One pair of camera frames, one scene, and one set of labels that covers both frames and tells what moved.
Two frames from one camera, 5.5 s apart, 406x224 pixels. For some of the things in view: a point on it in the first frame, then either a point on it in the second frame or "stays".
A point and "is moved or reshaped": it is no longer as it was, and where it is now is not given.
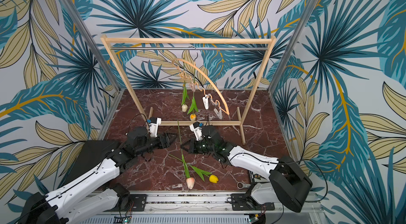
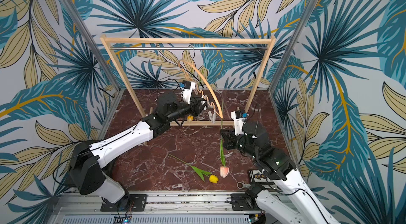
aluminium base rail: (214, 207) stays
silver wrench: (240, 185) stays
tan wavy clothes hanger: (228, 113) is moved or reshaped
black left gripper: (166, 142) to (195, 104)
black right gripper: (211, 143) to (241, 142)
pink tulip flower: (190, 181) to (224, 169)
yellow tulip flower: (213, 178) stays
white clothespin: (219, 113) to (212, 117)
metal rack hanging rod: (191, 48) stays
